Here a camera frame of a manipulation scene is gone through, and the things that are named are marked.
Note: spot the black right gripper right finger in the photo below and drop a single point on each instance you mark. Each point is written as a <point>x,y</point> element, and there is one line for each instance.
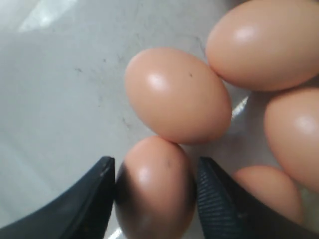
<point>227,211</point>

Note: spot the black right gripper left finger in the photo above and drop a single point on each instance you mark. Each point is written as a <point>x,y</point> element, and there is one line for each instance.
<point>81,212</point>

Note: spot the brown egg front row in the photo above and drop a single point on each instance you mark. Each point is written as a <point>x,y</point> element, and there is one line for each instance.
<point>274,188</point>
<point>155,191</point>

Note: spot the clear plastic egg box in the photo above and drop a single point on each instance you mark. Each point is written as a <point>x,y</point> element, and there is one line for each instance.
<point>64,106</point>

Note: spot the brown egg fifth row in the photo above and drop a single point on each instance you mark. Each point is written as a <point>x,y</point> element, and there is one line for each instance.
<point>178,96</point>

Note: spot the brown egg third row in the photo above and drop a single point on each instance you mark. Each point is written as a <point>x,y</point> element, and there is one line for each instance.
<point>291,126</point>

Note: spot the brown egg fourth row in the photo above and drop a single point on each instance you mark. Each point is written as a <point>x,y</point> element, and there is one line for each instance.
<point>266,45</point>

